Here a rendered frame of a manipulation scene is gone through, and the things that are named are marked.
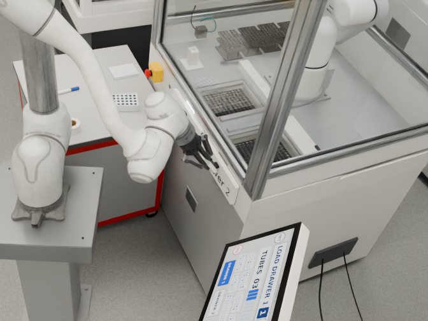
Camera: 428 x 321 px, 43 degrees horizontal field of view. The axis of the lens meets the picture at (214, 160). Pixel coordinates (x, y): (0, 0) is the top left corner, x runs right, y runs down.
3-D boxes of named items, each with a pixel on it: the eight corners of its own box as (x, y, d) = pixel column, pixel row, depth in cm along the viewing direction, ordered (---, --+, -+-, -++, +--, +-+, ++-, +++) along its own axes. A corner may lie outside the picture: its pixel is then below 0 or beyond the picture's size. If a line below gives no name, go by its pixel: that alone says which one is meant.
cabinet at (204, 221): (214, 322, 264) (244, 227, 207) (139, 173, 323) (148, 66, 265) (364, 263, 302) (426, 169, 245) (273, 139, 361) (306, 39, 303)
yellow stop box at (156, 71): (152, 83, 251) (153, 71, 245) (146, 74, 255) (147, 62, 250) (162, 81, 253) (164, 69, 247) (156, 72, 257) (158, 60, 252)
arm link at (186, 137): (193, 120, 176) (202, 130, 180) (176, 111, 182) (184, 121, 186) (177, 141, 174) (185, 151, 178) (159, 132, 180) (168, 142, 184)
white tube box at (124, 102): (111, 111, 245) (111, 105, 242) (110, 99, 251) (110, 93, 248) (138, 111, 248) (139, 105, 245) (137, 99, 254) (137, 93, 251)
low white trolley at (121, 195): (56, 251, 278) (44, 149, 224) (28, 166, 314) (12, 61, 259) (160, 220, 301) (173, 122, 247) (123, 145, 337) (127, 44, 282)
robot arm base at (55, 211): (7, 229, 184) (5, 219, 180) (20, 182, 200) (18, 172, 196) (62, 230, 186) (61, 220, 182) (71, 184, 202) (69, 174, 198)
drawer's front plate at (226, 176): (230, 205, 211) (235, 187, 203) (199, 154, 227) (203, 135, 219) (234, 204, 211) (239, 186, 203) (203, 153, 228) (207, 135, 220)
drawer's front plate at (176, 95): (197, 150, 229) (200, 132, 221) (171, 106, 245) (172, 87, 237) (200, 149, 229) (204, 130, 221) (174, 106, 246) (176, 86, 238)
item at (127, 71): (114, 80, 260) (114, 78, 259) (108, 69, 265) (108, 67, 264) (139, 76, 266) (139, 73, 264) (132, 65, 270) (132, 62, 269)
